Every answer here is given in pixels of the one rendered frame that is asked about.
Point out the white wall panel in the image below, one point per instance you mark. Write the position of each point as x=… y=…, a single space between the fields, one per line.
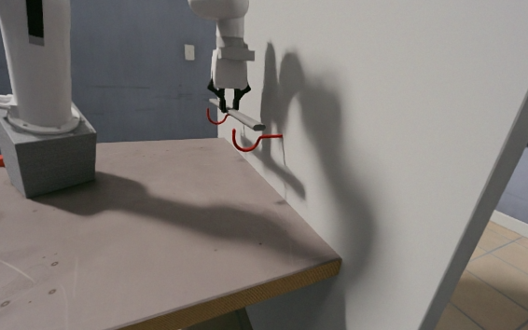
x=402 y=123

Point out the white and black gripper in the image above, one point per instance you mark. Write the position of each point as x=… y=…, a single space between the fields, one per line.
x=228 y=74

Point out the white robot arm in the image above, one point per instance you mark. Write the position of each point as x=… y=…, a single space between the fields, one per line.
x=36 y=35

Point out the grey long bar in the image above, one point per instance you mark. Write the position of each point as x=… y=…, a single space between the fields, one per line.
x=247 y=121

